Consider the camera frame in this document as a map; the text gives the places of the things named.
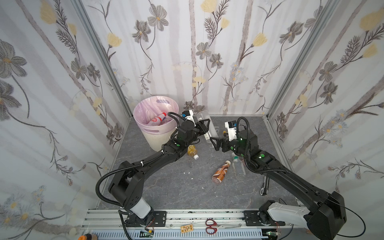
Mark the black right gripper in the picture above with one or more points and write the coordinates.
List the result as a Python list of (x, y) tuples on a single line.
[(222, 144)]

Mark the brown coffee drink bottle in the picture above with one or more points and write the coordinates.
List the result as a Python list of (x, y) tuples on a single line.
[(220, 174)]

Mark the red handled scissors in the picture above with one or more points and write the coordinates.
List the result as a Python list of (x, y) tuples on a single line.
[(212, 226)]

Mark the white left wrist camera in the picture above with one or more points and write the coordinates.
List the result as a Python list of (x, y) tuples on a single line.
[(189, 115)]

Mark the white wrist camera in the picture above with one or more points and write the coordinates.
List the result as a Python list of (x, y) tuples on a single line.
[(189, 115), (231, 127)]

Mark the cream waste bin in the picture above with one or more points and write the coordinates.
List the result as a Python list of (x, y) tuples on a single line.
[(156, 141)]

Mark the yellow red label bottle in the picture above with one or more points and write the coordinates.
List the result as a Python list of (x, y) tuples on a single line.
[(192, 152)]

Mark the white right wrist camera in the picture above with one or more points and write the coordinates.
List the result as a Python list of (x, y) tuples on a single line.
[(231, 127)]

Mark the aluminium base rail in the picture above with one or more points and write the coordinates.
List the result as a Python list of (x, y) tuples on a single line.
[(108, 225)]

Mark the frosted square clear bottle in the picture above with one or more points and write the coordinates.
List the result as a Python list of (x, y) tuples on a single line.
[(212, 130)]

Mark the small yellow tag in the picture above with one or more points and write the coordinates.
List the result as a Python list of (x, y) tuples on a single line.
[(187, 228)]

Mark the frosted red-cap bottle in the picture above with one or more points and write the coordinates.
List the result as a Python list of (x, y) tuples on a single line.
[(157, 120)]

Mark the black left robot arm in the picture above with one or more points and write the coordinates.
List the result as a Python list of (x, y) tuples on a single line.
[(127, 185)]

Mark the clear green-cap bottle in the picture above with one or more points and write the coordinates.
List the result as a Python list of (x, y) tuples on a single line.
[(238, 165)]

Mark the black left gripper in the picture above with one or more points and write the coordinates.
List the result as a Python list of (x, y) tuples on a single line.
[(202, 126)]

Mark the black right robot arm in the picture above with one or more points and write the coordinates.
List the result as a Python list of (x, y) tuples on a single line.
[(322, 213)]

